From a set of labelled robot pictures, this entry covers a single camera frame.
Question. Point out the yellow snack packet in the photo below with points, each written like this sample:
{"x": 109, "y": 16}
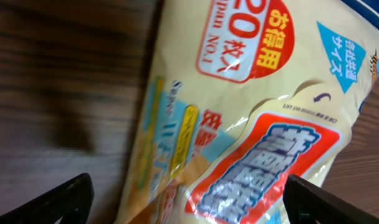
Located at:
{"x": 242, "y": 94}

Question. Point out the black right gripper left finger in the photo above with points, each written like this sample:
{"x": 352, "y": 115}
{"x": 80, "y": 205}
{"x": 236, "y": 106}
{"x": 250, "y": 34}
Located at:
{"x": 70, "y": 202}

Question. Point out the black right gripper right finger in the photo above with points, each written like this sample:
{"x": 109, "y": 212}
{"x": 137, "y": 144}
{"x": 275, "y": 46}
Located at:
{"x": 306, "y": 203}

